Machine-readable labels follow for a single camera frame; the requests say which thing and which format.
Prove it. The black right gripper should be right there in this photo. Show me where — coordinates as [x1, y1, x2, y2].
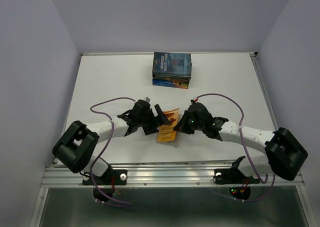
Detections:
[172, 110, 204, 135]

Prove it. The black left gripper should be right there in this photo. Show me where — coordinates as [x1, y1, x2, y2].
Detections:
[137, 104, 171, 135]

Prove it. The orange Huckleberry Finn book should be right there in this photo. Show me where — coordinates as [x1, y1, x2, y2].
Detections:
[156, 108, 180, 144]

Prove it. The Jane Eyre blue book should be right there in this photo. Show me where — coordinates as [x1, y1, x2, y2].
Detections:
[152, 79, 189, 89]

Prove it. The Nineteen Eighty-Four blue book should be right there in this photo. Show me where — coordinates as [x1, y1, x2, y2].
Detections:
[152, 52, 192, 79]

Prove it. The Little Women book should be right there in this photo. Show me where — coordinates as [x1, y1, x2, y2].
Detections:
[152, 74, 191, 80]

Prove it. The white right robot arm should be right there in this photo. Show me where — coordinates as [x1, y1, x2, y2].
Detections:
[174, 102, 308, 182]

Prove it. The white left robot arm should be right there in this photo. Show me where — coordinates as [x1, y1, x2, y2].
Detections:
[52, 98, 170, 184]

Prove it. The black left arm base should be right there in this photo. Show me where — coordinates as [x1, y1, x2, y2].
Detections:
[80, 165, 131, 207]

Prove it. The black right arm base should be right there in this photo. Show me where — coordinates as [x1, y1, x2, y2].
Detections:
[212, 156, 260, 201]

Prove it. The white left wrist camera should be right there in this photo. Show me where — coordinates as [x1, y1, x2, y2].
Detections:
[143, 97, 151, 103]

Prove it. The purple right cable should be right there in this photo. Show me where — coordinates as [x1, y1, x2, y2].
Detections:
[192, 93, 276, 203]

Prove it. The aluminium mounting rail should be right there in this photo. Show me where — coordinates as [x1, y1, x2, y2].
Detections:
[39, 161, 306, 189]

